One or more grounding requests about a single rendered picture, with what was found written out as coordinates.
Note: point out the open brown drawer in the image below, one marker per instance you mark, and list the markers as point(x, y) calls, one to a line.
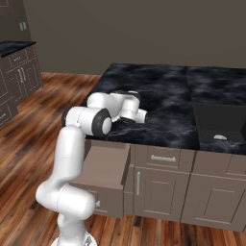
point(104, 165)

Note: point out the brown base cupboard run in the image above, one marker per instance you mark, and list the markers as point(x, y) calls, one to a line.
point(17, 77)

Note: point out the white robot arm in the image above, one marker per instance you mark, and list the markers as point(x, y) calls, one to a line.
point(68, 160)

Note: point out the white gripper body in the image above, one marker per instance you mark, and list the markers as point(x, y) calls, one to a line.
point(142, 116)

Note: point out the brown cupboard door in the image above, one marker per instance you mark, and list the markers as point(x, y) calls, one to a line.
point(214, 201)
point(161, 193)

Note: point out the silver sink drain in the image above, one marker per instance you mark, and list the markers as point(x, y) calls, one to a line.
point(220, 137)

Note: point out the brown false drawer panel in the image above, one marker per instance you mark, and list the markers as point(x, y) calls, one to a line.
point(217, 163)

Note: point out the brown drawer front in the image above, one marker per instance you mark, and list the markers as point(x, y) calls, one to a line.
point(165, 158)

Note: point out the dark sink basin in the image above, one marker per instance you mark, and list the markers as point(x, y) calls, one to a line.
point(221, 121)

